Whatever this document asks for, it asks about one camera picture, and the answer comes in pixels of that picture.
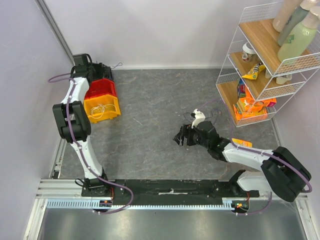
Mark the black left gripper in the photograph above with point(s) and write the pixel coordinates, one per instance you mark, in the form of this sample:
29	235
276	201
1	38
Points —
90	65

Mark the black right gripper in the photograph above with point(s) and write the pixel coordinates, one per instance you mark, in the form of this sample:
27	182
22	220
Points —
188	136

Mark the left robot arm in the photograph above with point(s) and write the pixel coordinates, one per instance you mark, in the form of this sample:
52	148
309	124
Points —
74	125

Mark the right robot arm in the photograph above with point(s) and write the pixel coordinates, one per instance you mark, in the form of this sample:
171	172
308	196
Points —
278	171

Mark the black plastic bin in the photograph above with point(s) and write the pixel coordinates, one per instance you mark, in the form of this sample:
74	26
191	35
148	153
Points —
107	73

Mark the red plastic bin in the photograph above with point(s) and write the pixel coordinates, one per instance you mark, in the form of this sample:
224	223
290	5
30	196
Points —
101	87

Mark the yellow plastic bin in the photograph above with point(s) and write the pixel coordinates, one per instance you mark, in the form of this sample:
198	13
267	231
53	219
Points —
105	107

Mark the green orange box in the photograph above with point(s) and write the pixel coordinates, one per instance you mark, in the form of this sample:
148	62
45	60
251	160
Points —
242	142

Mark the orange snack boxes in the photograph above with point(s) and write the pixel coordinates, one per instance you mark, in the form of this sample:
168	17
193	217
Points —
247	107

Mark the colourful small carton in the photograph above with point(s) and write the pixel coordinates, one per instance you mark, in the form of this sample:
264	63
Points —
241	89

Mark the yellow snack bag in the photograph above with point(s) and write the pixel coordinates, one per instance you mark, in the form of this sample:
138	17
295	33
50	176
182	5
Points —
254	71

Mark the paper coffee cup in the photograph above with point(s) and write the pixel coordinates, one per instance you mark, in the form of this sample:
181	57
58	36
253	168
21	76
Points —
248	53

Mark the small white bottle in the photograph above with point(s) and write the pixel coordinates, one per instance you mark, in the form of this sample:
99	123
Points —
280	80

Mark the green lotion bottle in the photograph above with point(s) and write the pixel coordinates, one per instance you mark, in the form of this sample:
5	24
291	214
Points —
300	37

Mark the beige bottle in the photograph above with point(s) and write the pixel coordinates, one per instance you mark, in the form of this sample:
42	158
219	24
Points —
286	10

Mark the grey green bottle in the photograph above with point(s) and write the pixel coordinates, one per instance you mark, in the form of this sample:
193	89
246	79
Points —
297	16

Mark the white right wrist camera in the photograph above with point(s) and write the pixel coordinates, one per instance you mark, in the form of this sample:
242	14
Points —
198	118

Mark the white wire shelf rack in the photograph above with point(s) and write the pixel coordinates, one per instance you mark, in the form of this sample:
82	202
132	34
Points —
255	27

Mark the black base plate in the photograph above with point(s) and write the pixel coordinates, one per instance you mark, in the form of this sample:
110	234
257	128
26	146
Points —
167	192

